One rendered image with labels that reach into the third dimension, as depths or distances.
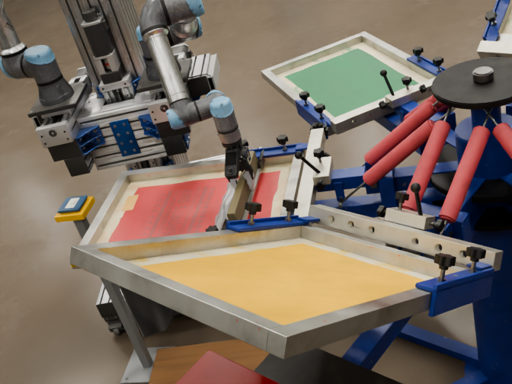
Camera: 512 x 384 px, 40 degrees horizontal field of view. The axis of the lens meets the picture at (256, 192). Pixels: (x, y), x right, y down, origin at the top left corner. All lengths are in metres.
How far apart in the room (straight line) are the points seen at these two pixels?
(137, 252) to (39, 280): 2.87
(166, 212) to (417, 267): 1.16
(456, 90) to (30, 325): 2.74
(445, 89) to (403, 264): 0.64
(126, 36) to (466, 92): 1.59
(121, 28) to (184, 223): 1.01
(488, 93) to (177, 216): 1.18
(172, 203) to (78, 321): 1.43
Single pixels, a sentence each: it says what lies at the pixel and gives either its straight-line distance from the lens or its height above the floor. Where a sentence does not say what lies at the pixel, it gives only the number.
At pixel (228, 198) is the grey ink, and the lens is 2.59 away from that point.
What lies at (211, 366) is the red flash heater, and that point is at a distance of 1.76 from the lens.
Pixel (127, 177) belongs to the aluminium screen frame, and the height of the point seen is 0.98.
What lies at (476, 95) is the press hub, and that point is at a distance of 2.17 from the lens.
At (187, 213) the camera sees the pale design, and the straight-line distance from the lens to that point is 2.60.
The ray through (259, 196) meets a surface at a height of 0.96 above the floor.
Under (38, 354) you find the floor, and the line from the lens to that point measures 3.88.
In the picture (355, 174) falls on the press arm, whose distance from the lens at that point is 2.40.
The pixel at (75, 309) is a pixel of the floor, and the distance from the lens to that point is 4.04.
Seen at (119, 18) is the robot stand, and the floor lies 1.49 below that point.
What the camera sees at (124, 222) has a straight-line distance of 2.70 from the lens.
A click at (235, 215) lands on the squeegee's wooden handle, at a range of 2.33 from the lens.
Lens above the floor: 2.32
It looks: 32 degrees down
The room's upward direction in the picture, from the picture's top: 16 degrees counter-clockwise
